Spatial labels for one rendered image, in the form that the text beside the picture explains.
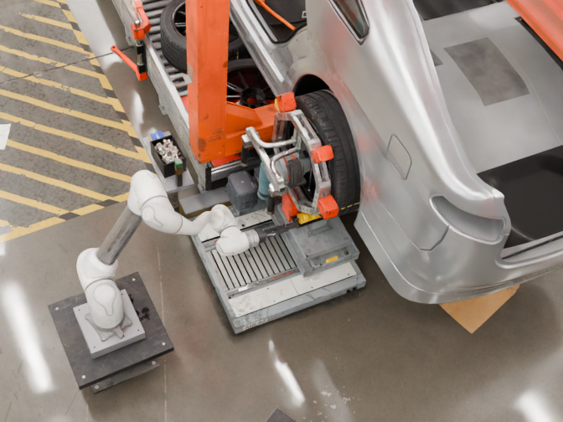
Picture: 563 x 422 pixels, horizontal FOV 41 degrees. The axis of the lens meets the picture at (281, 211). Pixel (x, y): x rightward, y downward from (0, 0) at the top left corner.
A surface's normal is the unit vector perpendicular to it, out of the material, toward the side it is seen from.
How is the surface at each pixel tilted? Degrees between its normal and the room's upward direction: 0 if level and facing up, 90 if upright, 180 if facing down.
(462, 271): 90
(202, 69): 90
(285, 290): 0
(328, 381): 0
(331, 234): 0
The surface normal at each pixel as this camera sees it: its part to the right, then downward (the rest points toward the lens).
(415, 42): -0.07, -0.29
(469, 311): 0.11, -0.58
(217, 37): 0.41, 0.75
